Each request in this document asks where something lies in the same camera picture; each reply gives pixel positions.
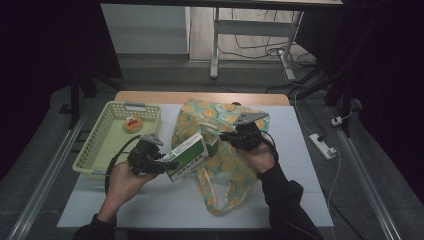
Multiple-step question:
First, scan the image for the small white adapter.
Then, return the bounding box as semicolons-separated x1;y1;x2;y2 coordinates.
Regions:
330;108;354;127

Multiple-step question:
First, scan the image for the metal floor rail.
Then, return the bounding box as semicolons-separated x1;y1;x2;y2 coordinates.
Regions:
335;128;404;240
6;99;92;240

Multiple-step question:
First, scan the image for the fruit print tote bag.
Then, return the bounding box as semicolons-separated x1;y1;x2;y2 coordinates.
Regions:
170;98;271;216

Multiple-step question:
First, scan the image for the green and white box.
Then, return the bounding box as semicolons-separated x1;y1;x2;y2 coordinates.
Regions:
159;132;211;183

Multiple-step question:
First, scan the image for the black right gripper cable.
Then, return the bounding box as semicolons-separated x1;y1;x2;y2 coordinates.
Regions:
259;129;280;162

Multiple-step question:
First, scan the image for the black plugged cable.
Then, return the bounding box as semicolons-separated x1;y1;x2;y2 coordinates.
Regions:
266;66;329;142

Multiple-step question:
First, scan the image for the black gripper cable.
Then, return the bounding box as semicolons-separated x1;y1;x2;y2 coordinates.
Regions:
259;129;280;162
104;134;143;195

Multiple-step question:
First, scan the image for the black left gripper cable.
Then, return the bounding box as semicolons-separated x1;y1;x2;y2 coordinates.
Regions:
104;134;143;195

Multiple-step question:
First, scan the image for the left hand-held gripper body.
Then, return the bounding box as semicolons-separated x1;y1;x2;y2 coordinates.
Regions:
127;132;168;176

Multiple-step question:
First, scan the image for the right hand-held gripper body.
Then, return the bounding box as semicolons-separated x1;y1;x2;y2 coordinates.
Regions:
231;111;270;152

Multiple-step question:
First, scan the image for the person's right hand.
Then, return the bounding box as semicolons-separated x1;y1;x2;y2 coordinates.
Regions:
238;142;278;175

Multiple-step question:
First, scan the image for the person's left hand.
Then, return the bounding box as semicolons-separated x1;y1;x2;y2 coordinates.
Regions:
99;161;158;221

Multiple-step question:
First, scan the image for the white power strip cable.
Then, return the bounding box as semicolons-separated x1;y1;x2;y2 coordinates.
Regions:
325;148;343;240

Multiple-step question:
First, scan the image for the wooden table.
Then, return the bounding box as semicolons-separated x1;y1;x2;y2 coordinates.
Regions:
114;90;291;107

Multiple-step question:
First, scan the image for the dark curtain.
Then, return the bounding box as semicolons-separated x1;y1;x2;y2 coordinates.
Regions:
295;0;424;204
0;0;124;171

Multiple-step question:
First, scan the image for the white desk frame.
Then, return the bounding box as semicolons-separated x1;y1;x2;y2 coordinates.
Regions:
209;6;305;81

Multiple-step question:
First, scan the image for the white panel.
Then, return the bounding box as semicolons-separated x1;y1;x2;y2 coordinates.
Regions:
100;3;192;55

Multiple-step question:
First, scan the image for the cream plastic basket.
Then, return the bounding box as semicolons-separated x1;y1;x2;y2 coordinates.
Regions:
72;100;163;181

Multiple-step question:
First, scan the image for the tangle of black floor cables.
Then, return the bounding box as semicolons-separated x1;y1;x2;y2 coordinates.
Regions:
218;9;318;65

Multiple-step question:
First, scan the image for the white power strip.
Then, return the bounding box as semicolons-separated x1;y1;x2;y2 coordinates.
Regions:
308;133;338;160

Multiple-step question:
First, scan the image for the small round orange container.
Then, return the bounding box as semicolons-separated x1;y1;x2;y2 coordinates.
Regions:
123;116;144;134

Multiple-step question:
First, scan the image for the black metal stand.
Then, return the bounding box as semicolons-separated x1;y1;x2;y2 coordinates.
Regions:
59;74;98;130

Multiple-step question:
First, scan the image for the white table mat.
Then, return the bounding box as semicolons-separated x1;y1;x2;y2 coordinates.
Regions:
56;103;334;229

